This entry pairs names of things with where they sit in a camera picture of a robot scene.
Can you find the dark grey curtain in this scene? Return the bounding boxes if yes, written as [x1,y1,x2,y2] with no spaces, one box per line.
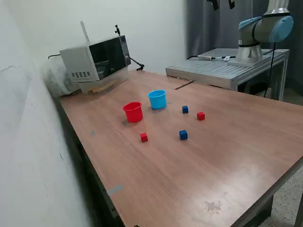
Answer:
[185,0,303,106]

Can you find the silver microwave oven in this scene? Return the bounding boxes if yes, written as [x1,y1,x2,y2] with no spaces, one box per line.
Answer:
[59,35,132,84]

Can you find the long blue tape mark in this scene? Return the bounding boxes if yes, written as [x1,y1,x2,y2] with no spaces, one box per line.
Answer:
[106,184,124,196]

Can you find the black hanging power cable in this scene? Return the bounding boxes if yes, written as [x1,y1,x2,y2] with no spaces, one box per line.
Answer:
[264,42,277,98]

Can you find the cable with metal connector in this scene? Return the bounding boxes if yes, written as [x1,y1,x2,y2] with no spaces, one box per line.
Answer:
[187,54,237,61]

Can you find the blue plastic cup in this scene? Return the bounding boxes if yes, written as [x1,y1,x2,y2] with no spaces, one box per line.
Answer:
[147,89,168,110]

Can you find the wooden sticks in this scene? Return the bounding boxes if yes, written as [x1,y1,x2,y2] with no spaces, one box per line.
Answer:
[88,79,118,94]

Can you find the red plastic cup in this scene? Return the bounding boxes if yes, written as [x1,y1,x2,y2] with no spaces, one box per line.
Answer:
[122,101,144,123]

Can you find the clear plastic box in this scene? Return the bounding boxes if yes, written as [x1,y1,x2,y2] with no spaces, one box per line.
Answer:
[80,67,130,95]

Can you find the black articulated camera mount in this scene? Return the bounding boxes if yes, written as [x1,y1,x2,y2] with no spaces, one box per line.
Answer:
[114,24,145,71]

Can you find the aluminium robot mounting table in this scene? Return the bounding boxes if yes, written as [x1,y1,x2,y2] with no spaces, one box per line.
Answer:
[165,48,291,101]

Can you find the crumpled clear plastic sheet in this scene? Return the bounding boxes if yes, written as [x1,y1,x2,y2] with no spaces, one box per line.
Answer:
[41,58,82,97]

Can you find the thin white rod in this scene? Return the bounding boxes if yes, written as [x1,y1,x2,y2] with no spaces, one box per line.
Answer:
[80,20,90,46]

